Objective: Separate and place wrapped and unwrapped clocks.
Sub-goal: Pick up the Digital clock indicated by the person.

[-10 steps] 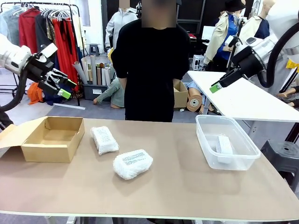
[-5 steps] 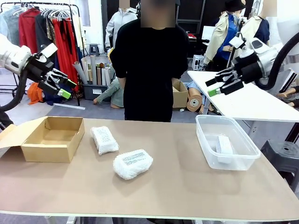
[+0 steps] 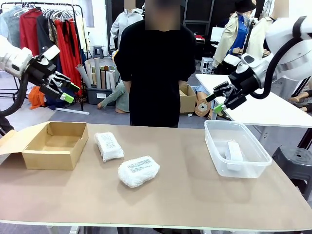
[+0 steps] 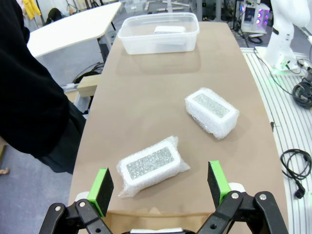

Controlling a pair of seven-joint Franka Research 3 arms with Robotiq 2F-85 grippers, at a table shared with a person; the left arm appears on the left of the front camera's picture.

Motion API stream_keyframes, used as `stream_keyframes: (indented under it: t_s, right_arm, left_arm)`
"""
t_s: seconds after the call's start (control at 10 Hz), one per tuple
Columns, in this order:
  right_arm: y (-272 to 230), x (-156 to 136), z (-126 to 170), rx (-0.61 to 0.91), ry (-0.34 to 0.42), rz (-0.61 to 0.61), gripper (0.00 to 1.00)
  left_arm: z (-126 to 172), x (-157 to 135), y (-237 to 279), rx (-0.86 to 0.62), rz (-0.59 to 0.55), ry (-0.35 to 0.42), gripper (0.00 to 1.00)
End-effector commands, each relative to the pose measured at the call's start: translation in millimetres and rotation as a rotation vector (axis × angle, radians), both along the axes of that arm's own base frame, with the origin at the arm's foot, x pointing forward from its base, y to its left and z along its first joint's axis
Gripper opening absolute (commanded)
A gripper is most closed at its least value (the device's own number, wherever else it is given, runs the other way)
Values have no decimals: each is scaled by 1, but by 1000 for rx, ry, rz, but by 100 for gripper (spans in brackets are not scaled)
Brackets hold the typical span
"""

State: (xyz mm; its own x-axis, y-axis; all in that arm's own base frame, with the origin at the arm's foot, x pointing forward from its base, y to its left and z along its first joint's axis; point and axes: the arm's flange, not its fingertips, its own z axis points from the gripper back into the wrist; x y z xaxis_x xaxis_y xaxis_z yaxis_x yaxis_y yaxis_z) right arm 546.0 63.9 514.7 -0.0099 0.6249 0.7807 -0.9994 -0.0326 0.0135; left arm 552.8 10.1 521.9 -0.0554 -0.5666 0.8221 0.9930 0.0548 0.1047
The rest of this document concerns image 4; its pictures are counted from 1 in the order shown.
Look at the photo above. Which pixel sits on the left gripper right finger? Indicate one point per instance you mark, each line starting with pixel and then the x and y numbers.
pixel 217 185

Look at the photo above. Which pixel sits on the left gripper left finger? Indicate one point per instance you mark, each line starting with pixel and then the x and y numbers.
pixel 102 192

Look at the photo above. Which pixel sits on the bubble clock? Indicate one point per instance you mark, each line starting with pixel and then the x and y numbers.
pixel 151 168
pixel 212 112

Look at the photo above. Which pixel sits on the white unwrapped clock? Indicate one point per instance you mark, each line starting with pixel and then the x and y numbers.
pixel 170 29

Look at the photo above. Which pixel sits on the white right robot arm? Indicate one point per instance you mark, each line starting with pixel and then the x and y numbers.
pixel 280 36

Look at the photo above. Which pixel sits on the ribbed white platform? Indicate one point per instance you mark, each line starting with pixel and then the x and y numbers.
pixel 292 131

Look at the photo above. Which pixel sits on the beige table support beam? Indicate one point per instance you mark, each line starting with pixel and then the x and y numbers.
pixel 87 86

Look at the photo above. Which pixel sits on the person in black sweater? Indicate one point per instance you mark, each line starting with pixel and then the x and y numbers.
pixel 29 97

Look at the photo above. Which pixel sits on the clear plastic container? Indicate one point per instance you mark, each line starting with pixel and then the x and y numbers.
pixel 136 46

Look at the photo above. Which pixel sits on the computer case with lit fans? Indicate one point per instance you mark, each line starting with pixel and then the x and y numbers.
pixel 253 17

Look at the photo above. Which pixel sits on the yellow garment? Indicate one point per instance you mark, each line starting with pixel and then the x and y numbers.
pixel 33 8

